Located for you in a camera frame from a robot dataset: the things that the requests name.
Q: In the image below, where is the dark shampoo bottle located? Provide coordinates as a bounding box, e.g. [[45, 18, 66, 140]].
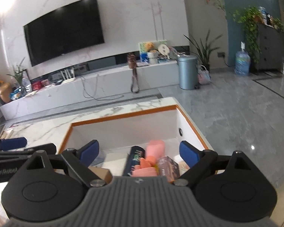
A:
[[122, 145, 145, 176]]

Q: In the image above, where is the brown cardboard box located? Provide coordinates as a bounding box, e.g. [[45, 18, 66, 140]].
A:
[[89, 166, 113, 184]]

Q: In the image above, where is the dark patterned box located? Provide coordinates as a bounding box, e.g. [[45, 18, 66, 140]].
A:
[[157, 156, 180, 182]]

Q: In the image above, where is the pink cylinder container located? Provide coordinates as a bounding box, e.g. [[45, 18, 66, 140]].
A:
[[146, 140, 165, 159]]

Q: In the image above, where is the golden vase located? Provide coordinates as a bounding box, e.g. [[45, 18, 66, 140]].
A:
[[0, 82, 12, 103]]

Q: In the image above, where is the white storage box orange rim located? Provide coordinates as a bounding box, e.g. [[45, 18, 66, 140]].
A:
[[59, 104, 212, 176]]

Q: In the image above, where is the green potted plant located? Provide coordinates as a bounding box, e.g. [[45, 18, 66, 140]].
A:
[[8, 57, 25, 86]]

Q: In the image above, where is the white marble tv cabinet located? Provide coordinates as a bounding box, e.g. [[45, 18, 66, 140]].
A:
[[0, 61, 179, 120]]

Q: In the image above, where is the pink handbag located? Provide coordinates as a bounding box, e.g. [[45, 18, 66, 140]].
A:
[[198, 65, 211, 85]]

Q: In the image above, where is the white wifi router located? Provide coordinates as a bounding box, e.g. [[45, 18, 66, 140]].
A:
[[60, 68, 76, 85]]

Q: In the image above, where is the blue-grey trash bin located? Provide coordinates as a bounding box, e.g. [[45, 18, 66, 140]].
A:
[[177, 55, 198, 90]]

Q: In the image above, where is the blue water jug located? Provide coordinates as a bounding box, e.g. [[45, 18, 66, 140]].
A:
[[234, 42, 251, 76]]

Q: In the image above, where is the dark grey drawer cabinet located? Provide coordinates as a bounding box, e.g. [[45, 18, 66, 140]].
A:
[[255, 24, 284, 71]]

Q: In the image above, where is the brown hanging strap bag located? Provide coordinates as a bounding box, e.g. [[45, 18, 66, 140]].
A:
[[127, 53, 139, 94]]

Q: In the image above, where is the black wall television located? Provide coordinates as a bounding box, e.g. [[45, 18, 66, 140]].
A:
[[23, 0, 105, 66]]

